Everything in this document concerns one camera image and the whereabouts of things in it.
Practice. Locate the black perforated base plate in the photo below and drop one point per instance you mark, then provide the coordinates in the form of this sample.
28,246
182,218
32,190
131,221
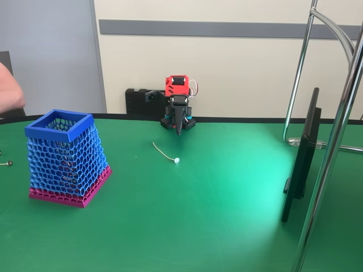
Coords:
167,124

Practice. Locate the blue and magenta lattice basket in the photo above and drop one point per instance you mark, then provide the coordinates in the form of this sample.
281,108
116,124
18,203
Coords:
59,158

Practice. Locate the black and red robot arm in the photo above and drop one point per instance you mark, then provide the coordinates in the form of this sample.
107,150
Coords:
175,88

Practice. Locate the green cloth with black edge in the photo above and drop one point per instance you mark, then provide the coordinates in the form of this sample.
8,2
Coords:
181,215

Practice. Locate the chrome tube stand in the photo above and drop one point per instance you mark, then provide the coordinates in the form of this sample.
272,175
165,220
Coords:
326,170

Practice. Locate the white cable with round end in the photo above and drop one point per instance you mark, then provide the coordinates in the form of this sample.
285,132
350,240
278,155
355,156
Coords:
177,161

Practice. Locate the black plastic case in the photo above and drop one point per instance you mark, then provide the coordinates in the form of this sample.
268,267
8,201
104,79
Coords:
136,102

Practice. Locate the thin wire with metal tip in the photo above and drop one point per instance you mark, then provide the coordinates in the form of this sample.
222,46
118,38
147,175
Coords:
10,163

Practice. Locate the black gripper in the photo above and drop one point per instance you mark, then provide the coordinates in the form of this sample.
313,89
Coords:
179,113

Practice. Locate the person's hand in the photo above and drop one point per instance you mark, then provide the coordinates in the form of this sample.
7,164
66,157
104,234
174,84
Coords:
10,93

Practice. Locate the grey wall rail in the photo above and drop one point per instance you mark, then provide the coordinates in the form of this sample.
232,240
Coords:
227,29

